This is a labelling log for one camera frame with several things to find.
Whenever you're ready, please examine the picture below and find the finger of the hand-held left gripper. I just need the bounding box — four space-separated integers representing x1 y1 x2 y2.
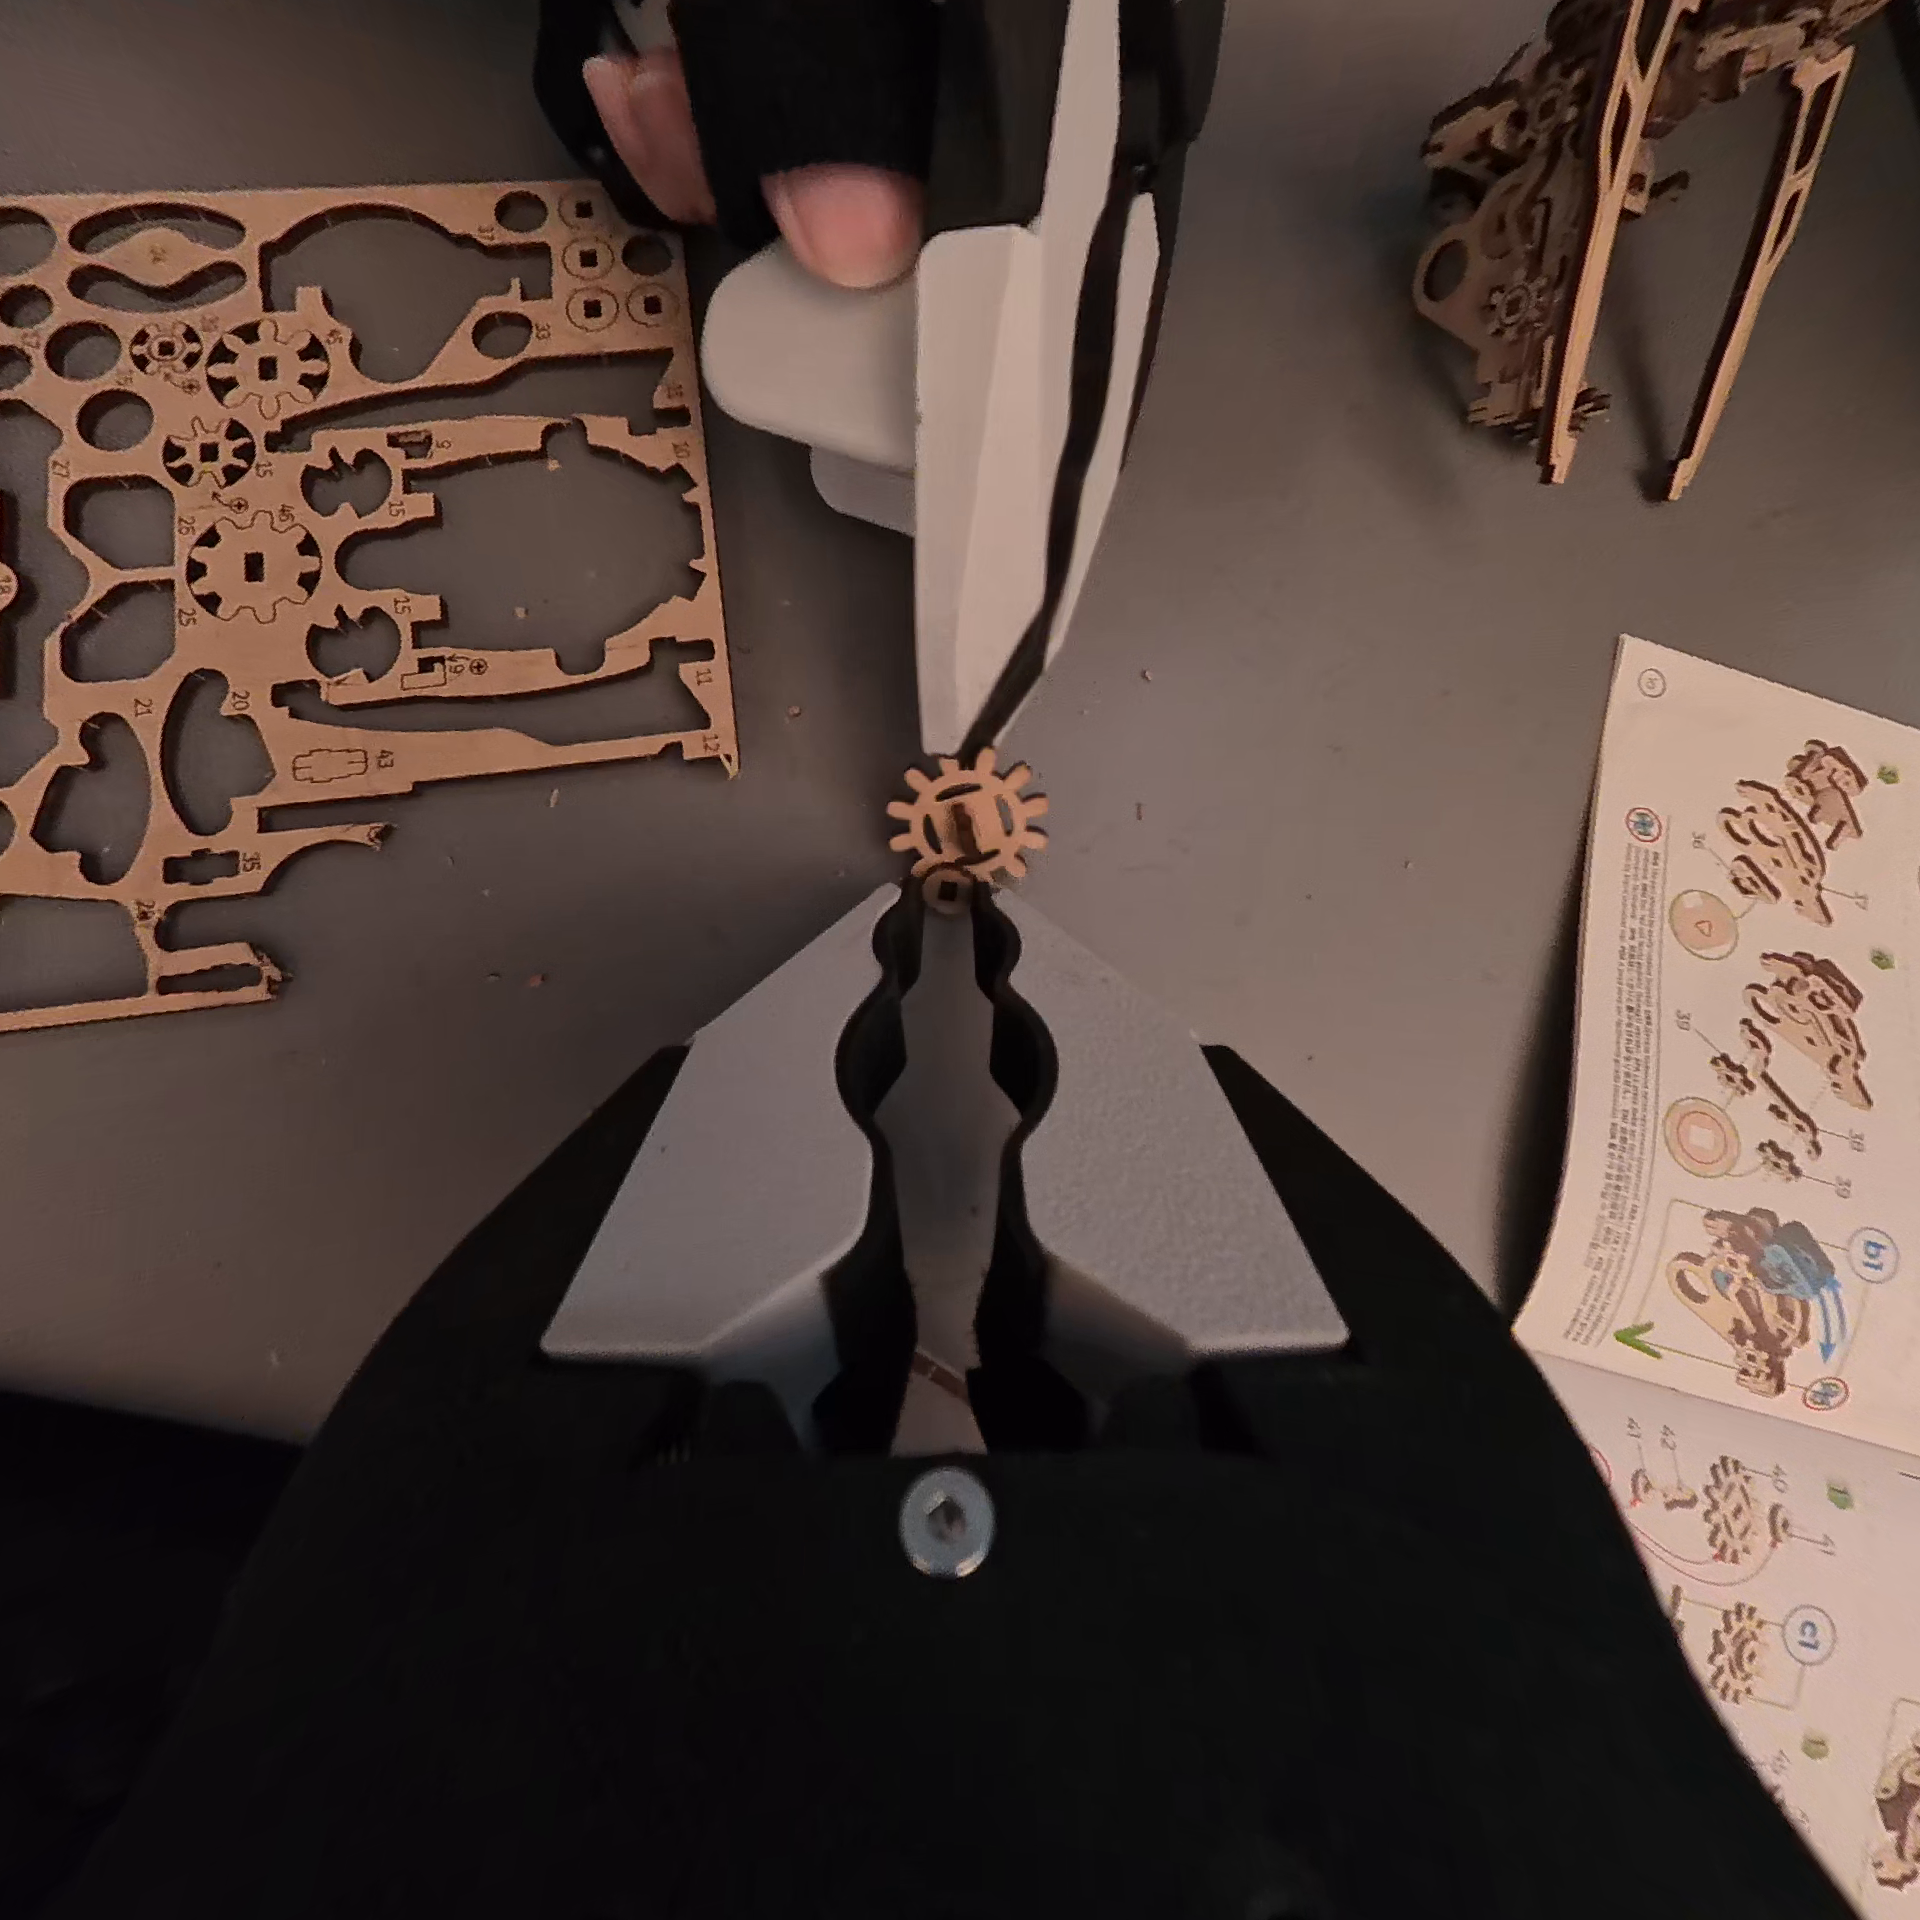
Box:
913 0 1151 755
979 156 1195 755

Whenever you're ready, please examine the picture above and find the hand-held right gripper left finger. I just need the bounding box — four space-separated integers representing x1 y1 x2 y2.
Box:
540 881 920 1454

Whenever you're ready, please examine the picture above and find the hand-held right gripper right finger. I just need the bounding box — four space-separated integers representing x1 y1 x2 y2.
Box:
974 896 1350 1454

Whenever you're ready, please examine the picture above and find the wooden gear with axle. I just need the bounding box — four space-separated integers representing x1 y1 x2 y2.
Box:
885 743 1051 888

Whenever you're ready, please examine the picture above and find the partly built wooden model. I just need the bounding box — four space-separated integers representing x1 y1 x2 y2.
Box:
1413 0 1896 501

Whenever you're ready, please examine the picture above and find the laser-cut plywood parts sheet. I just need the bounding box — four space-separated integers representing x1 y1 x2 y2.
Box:
0 180 743 1037

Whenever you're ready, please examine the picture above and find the person's left hand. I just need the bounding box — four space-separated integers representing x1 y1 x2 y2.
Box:
582 44 925 289

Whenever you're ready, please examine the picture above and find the open instruction booklet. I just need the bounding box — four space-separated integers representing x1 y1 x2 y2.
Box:
1513 631 1920 1920

